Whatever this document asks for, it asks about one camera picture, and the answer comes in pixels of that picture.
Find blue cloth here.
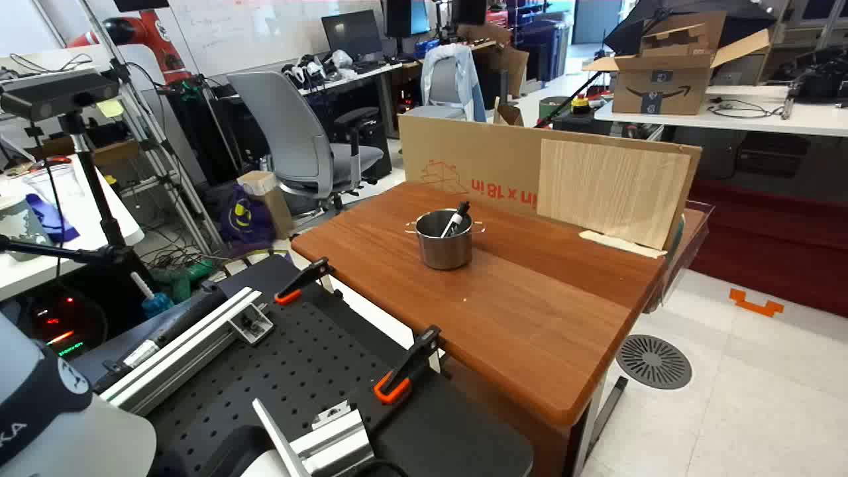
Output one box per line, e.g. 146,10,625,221
25,192,83,246

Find black white dry-erase marker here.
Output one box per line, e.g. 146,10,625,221
437,198,474,238

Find black cable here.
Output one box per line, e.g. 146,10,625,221
709,94,790,122

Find black camera tripod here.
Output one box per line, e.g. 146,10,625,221
0,67,154,278

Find brown paper bag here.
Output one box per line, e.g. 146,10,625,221
237,167,294,238

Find white work table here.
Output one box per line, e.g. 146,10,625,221
593,82,848,140

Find silver metal bowl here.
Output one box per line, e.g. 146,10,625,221
405,206,487,273

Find short aluminium rail bracket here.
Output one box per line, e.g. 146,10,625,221
250,396,380,477

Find grey office chair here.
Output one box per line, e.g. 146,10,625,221
225,73,387,214

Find brown cardboard panel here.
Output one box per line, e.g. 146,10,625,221
399,115,706,221

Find black clamp orange handle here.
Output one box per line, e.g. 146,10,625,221
371,326,445,408
273,257,335,311

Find silver metal stand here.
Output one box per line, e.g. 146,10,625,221
78,0,225,261

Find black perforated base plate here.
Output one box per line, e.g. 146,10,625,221
70,254,539,477

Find black computer monitor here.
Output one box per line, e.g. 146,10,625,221
319,9,387,67

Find open cardboard shipping box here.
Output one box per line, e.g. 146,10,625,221
587,10,775,116

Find long aluminium rail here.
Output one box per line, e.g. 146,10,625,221
97,286,275,416

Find light wood panel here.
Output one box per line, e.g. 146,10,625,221
535,135,698,251

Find light blue office chair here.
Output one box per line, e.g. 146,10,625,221
421,42,487,126

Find white side table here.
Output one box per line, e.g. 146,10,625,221
0,153,146,302

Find black control box red lights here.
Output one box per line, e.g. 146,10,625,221
16,290,112,359

